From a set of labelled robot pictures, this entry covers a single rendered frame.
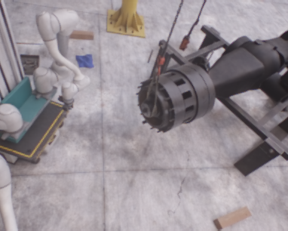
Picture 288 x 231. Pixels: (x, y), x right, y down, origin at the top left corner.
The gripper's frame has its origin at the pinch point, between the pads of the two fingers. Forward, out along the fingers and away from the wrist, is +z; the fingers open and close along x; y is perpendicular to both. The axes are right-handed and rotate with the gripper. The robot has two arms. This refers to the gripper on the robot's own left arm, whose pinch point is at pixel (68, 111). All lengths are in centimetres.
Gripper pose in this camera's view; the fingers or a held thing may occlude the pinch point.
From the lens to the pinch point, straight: 233.4
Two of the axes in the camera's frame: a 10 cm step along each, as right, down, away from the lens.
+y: 9.4, 3.5, -0.2
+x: 2.8, -7.2, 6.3
